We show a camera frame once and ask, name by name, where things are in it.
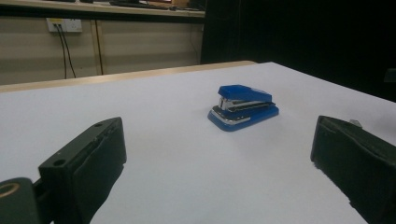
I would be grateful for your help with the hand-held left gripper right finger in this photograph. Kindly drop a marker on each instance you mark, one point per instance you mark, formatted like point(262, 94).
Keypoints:
point(358, 161)

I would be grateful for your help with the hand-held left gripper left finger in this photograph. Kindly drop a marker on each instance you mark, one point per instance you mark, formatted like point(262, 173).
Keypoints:
point(77, 174)

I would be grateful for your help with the blue stapler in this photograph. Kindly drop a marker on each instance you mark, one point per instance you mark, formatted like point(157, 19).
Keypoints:
point(243, 119)

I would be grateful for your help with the black curtain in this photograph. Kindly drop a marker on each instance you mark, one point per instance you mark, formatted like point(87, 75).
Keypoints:
point(295, 34)

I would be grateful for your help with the pale long desk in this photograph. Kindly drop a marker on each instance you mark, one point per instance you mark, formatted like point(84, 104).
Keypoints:
point(93, 7)

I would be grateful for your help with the white wall socket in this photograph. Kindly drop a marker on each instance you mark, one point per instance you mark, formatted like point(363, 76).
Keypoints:
point(70, 25)

